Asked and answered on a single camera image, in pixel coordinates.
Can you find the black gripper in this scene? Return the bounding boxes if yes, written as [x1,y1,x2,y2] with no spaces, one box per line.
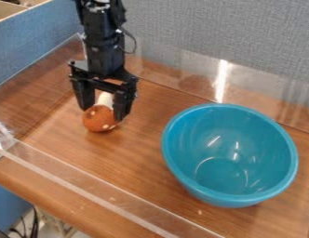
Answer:
[69,44,138,122]

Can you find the red white-spotted toy mushroom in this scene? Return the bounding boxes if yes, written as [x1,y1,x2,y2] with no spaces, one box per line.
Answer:
[82,92,118,132]

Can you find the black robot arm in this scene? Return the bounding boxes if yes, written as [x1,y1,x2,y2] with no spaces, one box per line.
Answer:
[69,0,138,122]

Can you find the blue plastic bowl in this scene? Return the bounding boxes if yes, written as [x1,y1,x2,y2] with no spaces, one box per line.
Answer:
[161,104,300,208]

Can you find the blue partition with wooden shelf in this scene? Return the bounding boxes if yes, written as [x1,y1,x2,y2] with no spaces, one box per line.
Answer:
[0,0,81,84]

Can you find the clear acrylic front barrier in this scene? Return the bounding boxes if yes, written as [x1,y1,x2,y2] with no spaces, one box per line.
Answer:
[0,123,225,238]

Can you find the clear acrylic barrier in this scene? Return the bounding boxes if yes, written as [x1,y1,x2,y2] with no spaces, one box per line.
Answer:
[0,123,225,238]
[125,38,309,107]

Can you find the clear acrylic back barrier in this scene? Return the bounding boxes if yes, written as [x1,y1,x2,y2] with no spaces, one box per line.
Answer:
[125,38,309,107]

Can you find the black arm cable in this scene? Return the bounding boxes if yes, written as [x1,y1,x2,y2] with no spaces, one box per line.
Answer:
[118,27,138,55]

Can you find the black cables under table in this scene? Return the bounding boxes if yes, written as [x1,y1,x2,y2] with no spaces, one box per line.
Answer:
[0,207,43,238]

